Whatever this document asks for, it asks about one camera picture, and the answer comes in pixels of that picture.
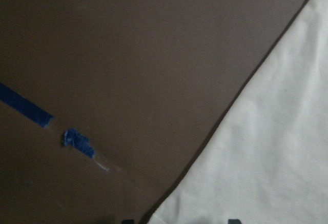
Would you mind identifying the cream long-sleeve printed shirt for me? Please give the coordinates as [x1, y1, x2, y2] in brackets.
[149, 0, 327, 223]

